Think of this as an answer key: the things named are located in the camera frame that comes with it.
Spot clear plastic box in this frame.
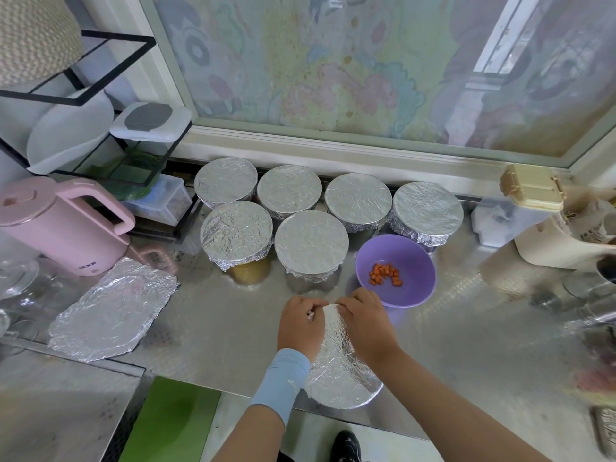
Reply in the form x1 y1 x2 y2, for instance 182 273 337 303
123 174 193 227

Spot black right shoe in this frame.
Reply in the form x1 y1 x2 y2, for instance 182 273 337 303
330 430 363 462

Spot green floor mat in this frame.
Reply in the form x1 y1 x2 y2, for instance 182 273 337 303
118 376 223 462

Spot purple bowl carrot pieces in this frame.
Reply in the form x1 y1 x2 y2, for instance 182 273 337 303
355 234 437 309

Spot stack of aluminium foil sheets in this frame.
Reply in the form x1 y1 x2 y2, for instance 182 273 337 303
48 257 180 364

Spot white plate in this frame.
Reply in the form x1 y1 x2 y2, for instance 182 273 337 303
26 89 116 175

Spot foil-wrapped bowl being handled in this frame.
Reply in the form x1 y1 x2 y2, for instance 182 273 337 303
389 180 465 250

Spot clear glass jar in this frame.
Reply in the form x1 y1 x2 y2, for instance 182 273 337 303
0 257 42 302

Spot window with cartoon film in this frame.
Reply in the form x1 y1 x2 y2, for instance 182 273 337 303
81 0 616 198

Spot light blue wristband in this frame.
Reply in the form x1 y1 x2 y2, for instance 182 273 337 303
249 348 313 426

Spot foil-covered bowl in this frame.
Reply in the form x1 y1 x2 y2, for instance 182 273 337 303
193 157 259 210
323 173 394 235
256 164 323 220
199 201 275 273
304 303 384 411

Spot person's right hand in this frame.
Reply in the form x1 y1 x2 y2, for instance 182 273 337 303
335 287 400 372

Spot cream organiser tray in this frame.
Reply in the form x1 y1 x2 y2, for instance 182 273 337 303
515 192 616 270

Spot person's left hand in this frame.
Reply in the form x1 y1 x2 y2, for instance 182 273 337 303
277 295 329 364

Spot yellow bowl with greens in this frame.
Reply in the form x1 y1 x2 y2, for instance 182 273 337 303
226 257 273 286

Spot person's right forearm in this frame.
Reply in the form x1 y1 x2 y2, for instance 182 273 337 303
375 346 552 462

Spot beige round object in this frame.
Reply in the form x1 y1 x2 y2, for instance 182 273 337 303
499 164 567 214

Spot pink electric kettle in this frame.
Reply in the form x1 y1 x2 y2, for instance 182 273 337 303
0 178 137 277

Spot stainless steel countertop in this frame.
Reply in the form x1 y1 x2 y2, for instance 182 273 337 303
0 153 616 462

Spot woven rope basket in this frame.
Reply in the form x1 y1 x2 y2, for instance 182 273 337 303
0 0 85 89

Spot black metal rack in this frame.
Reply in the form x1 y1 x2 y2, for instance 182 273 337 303
0 30 194 227

